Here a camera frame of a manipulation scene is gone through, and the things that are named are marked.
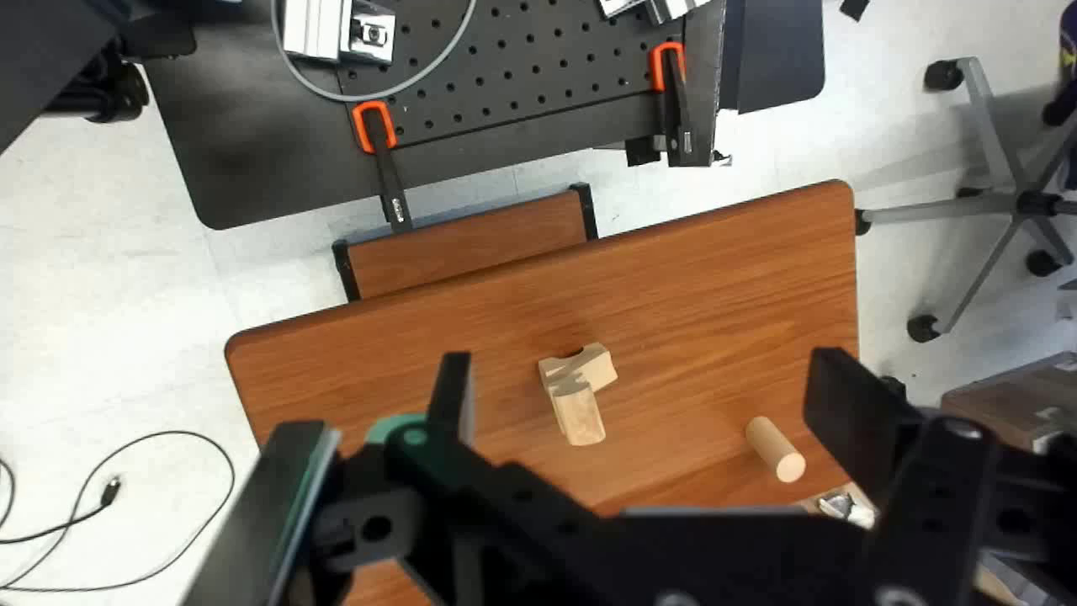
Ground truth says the orange black bar clamp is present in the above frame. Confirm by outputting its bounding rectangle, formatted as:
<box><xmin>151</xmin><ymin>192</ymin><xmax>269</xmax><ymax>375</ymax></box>
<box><xmin>623</xmin><ymin>39</ymin><xmax>734</xmax><ymax>171</ymax></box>
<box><xmin>348</xmin><ymin>97</ymin><xmax>415</xmax><ymax>234</ymax></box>

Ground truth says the large wooden arch block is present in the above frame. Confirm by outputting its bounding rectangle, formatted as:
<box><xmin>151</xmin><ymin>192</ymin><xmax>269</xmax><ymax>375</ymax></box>
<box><xmin>547</xmin><ymin>378</ymin><xmax>611</xmax><ymax>450</ymax></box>

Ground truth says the wooden cylinder block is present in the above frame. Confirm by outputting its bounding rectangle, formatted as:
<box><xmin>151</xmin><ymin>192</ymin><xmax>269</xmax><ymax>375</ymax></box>
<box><xmin>744</xmin><ymin>413</ymin><xmax>810</xmax><ymax>488</ymax></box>

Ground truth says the wooden table base panel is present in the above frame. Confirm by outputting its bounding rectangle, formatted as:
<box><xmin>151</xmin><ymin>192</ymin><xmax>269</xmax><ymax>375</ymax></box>
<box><xmin>329</xmin><ymin>182</ymin><xmax>604</xmax><ymax>307</ymax></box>

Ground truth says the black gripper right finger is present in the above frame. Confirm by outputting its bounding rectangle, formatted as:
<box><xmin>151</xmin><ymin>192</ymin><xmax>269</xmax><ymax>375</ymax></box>
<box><xmin>800</xmin><ymin>345</ymin><xmax>927</xmax><ymax>492</ymax></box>

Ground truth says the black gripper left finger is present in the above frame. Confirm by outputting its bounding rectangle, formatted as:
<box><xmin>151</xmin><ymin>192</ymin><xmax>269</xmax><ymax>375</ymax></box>
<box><xmin>421</xmin><ymin>349</ymin><xmax>478</xmax><ymax>457</ymax></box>

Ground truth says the black bulky equipment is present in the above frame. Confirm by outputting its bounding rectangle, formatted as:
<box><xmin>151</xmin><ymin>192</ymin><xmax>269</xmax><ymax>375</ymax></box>
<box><xmin>0</xmin><ymin>0</ymin><xmax>151</xmax><ymax>156</ymax></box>

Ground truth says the dark grey flat panel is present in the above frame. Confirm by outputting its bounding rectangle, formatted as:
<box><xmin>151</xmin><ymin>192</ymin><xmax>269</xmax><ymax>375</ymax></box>
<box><xmin>717</xmin><ymin>0</ymin><xmax>829</xmax><ymax>118</ymax></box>

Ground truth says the black perforated board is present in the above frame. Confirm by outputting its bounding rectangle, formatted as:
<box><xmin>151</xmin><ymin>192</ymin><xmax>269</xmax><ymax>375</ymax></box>
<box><xmin>146</xmin><ymin>0</ymin><xmax>734</xmax><ymax>234</ymax></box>

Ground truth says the silver aluminium bracket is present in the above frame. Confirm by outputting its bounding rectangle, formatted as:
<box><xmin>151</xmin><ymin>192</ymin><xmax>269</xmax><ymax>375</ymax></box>
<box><xmin>281</xmin><ymin>0</ymin><xmax>404</xmax><ymax>66</ymax></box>
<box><xmin>597</xmin><ymin>0</ymin><xmax>713</xmax><ymax>26</ymax></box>

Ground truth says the silver metal table lever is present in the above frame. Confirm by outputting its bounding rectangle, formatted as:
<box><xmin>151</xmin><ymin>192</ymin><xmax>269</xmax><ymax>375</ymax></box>
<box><xmin>820</xmin><ymin>481</ymin><xmax>884</xmax><ymax>534</ymax></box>

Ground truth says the thin black cable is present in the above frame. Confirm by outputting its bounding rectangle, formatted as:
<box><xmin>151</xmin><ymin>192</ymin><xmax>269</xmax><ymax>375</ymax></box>
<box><xmin>0</xmin><ymin>428</ymin><xmax>243</xmax><ymax>596</ymax></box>

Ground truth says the grey cable loop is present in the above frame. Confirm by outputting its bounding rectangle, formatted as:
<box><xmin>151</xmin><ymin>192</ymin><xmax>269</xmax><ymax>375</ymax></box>
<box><xmin>273</xmin><ymin>0</ymin><xmax>480</xmax><ymax>108</ymax></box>

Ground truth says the small wooden cube block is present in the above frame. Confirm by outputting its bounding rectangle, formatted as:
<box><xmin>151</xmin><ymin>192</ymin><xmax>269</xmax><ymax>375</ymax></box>
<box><xmin>535</xmin><ymin>353</ymin><xmax>579</xmax><ymax>399</ymax></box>

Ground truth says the grey white office chair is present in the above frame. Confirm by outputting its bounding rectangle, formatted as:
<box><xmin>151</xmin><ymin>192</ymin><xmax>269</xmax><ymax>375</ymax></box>
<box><xmin>855</xmin><ymin>55</ymin><xmax>1077</xmax><ymax>348</ymax></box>

